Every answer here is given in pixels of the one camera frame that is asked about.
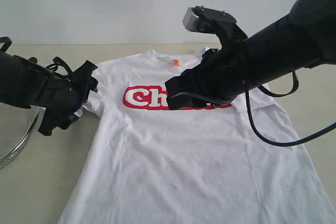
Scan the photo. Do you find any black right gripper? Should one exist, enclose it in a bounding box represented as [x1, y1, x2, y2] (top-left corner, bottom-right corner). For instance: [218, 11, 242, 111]
[165, 47, 250, 111]

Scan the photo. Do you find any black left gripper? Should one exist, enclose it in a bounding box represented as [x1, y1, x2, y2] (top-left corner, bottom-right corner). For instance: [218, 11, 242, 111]
[36, 60, 98, 136]

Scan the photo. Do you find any white t-shirt red print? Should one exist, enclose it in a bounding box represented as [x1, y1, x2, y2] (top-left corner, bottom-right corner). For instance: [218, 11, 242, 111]
[59, 48, 335, 223]

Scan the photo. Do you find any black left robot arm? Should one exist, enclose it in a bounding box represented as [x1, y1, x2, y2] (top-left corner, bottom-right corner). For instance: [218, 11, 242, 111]
[1, 37, 98, 136]

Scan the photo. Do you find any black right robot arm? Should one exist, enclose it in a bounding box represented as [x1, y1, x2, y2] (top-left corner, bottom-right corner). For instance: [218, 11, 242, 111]
[165, 0, 335, 110]

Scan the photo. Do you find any metal wire mesh basket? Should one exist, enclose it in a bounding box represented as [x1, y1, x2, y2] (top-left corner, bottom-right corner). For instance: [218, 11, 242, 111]
[1, 103, 40, 168]

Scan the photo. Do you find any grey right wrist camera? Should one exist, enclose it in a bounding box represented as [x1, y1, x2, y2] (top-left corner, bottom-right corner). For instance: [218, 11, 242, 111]
[182, 6, 237, 34]

